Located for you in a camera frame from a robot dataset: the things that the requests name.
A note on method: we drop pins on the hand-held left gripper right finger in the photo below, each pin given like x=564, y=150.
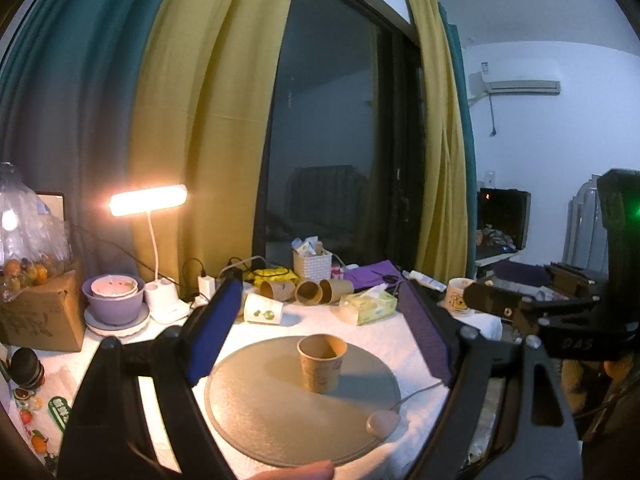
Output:
x=425, y=337

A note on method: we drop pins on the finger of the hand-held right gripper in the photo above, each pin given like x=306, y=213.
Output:
x=580, y=280
x=500, y=302

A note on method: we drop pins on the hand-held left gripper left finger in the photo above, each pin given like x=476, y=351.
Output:
x=215, y=332

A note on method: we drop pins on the brown paper cup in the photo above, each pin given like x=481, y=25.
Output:
x=322, y=365
x=307, y=293
x=337, y=290
x=277, y=290

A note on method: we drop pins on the white paper cup green print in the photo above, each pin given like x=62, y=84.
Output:
x=262, y=309

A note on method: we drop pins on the person's left hand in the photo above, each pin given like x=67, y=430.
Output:
x=300, y=472

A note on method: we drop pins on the white mug yellow print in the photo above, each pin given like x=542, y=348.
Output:
x=459, y=300

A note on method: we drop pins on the white charger plug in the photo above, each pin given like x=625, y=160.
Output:
x=206, y=287

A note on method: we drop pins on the grey stacked chairs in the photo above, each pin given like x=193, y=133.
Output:
x=585, y=230

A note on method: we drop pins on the white tube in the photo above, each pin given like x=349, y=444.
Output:
x=425, y=280

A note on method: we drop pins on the green tissue pack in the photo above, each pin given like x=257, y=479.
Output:
x=370, y=305

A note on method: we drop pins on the black scissors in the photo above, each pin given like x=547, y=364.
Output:
x=387, y=277

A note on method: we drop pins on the yellow plastic packet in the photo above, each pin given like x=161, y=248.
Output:
x=272, y=276

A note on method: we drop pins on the black monitor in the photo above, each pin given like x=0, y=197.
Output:
x=502, y=217

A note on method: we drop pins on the purple cloth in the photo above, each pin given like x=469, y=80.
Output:
x=367, y=274

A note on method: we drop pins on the grey round turntable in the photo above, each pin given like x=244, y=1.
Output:
x=270, y=410

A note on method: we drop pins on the white plate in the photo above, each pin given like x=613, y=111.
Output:
x=117, y=328

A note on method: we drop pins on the brown fuzzy cloth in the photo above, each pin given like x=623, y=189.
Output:
x=577, y=385

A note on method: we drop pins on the purple bowl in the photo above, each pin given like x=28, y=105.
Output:
x=112, y=307

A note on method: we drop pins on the pink bowl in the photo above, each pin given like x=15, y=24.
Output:
x=114, y=286

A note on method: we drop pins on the white woven basket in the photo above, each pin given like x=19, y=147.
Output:
x=312, y=265

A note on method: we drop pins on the white desk lamp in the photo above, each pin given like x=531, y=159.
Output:
x=150, y=200

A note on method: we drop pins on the yellow curtain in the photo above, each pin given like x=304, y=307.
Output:
x=440, y=150
x=210, y=110

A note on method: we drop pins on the cardboard box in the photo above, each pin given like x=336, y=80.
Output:
x=40, y=315

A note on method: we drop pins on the fruit print cloth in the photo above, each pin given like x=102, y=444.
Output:
x=55, y=410

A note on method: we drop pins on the black round jar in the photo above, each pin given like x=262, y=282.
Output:
x=27, y=367

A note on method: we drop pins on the teal curtain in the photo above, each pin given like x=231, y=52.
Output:
x=462, y=110
x=75, y=100

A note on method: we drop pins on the brown framed board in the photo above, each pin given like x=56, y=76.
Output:
x=50, y=205

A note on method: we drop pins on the white air conditioner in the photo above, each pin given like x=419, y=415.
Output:
x=520, y=77

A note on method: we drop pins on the clear plastic bag of fruit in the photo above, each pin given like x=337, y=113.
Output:
x=27, y=230

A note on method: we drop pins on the dark glass window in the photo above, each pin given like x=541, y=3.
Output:
x=340, y=135

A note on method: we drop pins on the white wall socket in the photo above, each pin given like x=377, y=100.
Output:
x=489, y=178

